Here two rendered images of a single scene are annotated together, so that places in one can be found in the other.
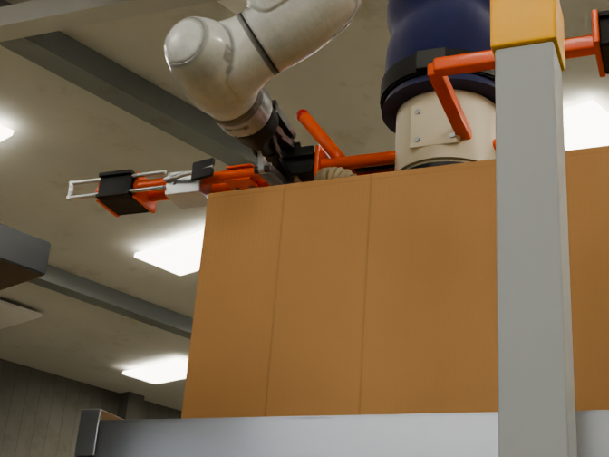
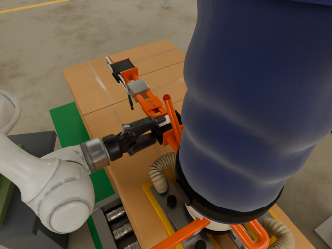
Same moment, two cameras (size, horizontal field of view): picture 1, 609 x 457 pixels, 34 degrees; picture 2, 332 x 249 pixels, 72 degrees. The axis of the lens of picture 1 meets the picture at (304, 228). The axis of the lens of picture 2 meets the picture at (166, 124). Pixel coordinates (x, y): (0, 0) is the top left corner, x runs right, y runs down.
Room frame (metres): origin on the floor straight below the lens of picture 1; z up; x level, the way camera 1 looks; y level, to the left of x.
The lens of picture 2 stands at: (1.13, -0.27, 1.66)
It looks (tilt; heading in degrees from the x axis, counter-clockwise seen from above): 49 degrees down; 37
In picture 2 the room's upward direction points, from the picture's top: straight up
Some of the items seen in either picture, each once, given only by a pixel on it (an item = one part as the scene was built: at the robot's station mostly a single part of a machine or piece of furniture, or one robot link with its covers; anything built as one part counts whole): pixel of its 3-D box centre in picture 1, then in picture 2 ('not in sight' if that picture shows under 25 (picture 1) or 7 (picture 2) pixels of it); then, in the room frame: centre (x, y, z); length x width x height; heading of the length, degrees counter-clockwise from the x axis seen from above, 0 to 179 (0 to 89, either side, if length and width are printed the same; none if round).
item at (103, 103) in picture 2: not in sight; (150, 109); (2.10, 0.61, 0.34); 1.20 x 1.00 x 0.40; 67
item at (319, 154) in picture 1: (304, 173); (168, 127); (1.51, 0.01, 1.10); 0.10 x 0.08 x 0.06; 157
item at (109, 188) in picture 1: (138, 179); (118, 81); (1.58, 0.30, 1.10); 0.31 x 0.03 x 0.05; 67
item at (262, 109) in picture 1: (240, 105); (96, 153); (1.31, 0.11, 1.10); 0.09 x 0.06 x 0.09; 67
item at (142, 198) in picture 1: (127, 195); (125, 69); (1.65, 0.33, 1.10); 0.08 x 0.07 x 0.05; 67
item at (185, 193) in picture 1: (190, 189); (139, 90); (1.60, 0.21, 1.09); 0.07 x 0.07 x 0.04; 67
